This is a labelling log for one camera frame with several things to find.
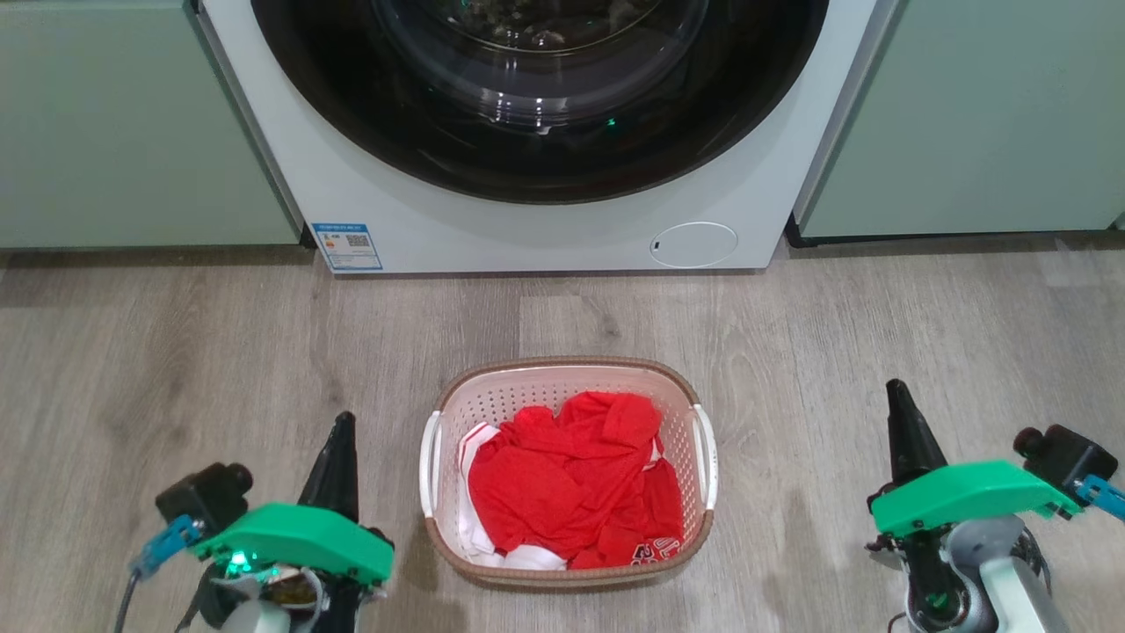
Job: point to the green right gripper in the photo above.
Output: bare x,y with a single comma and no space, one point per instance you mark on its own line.
967,492

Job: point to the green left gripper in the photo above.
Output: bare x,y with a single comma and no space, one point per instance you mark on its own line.
299,536

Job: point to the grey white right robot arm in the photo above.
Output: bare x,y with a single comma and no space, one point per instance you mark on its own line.
1002,580

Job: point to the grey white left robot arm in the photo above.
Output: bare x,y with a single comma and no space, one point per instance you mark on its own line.
255,620

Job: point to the beige perforated laundry basket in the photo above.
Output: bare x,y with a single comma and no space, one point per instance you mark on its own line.
545,387

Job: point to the red mesh garment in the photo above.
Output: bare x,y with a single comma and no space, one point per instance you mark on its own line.
562,492

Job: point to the blue energy label sticker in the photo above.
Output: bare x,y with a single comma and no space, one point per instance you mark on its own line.
346,247

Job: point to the round white filter cover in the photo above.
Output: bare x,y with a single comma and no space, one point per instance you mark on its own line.
694,244

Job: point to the white front-load washing machine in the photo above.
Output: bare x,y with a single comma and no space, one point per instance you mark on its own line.
545,233

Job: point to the wide pale green cabinet panel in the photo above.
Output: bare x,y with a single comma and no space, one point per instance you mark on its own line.
984,114

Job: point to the dark glass washer door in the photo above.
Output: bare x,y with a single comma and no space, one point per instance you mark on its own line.
369,132

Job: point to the large pale green cabinet door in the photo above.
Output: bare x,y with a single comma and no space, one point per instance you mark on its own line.
132,132

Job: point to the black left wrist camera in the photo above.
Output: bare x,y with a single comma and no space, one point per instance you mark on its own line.
202,497

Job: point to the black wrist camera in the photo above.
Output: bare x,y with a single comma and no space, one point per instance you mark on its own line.
1063,457
202,497

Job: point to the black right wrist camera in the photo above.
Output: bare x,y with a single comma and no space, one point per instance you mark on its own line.
1063,457

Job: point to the blue left camera connector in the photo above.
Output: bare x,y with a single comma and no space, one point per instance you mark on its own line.
171,541

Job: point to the blue camera connector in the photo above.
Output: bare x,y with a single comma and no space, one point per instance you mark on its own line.
1103,497
171,541

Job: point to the blue right camera connector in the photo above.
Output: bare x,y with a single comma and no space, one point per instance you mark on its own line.
1103,497

